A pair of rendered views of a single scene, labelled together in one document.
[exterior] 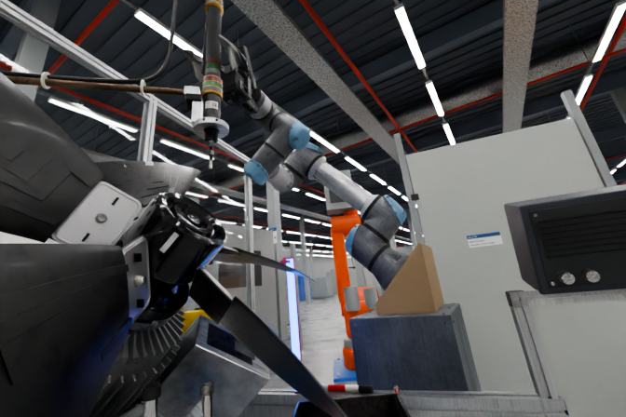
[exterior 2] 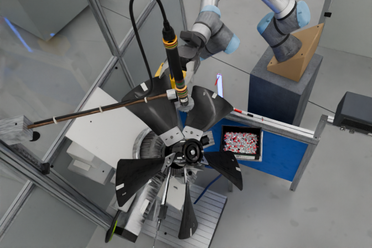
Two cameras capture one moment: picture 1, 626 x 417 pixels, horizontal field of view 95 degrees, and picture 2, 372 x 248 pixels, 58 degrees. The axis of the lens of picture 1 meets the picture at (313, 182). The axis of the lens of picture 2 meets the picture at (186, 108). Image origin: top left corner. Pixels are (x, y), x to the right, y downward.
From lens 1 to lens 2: 1.41 m
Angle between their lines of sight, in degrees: 78
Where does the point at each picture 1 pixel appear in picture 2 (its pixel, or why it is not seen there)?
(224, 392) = not seen: hidden behind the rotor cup
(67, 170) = (158, 164)
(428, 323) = (289, 92)
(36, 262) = (185, 206)
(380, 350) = (263, 88)
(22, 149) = (149, 170)
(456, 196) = not seen: outside the picture
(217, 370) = not seen: hidden behind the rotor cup
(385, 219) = (290, 27)
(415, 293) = (291, 72)
